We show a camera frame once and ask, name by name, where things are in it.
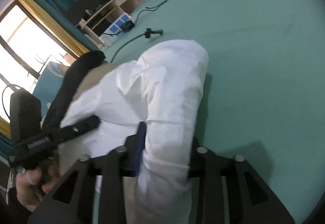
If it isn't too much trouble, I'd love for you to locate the white hooded garment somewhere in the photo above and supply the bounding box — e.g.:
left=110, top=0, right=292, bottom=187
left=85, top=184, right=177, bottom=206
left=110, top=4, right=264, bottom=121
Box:
left=58, top=39, right=208, bottom=223

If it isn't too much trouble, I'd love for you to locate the person left hand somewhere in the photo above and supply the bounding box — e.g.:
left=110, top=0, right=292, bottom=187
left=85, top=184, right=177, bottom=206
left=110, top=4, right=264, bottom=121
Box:
left=15, top=156, right=60, bottom=212

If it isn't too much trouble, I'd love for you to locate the black folded garment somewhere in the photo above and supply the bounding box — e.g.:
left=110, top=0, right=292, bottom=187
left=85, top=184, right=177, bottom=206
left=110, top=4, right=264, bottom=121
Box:
left=42, top=50, right=105, bottom=131

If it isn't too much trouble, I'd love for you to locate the beige folded garment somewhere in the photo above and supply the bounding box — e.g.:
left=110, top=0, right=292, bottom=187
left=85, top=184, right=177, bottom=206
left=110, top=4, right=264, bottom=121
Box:
left=72, top=61, right=117, bottom=102

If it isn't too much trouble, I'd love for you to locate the green bed sheet mattress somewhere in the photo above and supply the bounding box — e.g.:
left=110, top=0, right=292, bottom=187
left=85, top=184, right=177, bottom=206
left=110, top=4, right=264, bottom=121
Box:
left=105, top=0, right=324, bottom=223

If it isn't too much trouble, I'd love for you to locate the black monitor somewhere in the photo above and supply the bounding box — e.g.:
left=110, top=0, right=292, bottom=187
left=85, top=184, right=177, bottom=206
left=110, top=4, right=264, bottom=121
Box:
left=64, top=0, right=100, bottom=26

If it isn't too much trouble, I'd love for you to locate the white blue power strip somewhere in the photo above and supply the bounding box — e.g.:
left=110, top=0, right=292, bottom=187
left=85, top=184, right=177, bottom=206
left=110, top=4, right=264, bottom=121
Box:
left=101, top=12, right=134, bottom=37

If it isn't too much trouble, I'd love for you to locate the light wooden desk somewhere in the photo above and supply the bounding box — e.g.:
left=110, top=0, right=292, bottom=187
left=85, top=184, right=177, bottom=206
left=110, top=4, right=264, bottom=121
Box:
left=78, top=0, right=139, bottom=49

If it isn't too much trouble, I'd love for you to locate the yellow window frame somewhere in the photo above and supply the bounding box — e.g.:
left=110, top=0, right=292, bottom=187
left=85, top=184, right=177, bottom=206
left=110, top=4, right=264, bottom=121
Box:
left=0, top=0, right=92, bottom=136

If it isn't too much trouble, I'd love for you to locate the black clip-on cable device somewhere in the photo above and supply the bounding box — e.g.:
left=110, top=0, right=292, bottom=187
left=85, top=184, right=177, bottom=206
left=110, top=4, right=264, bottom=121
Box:
left=110, top=28, right=164, bottom=63

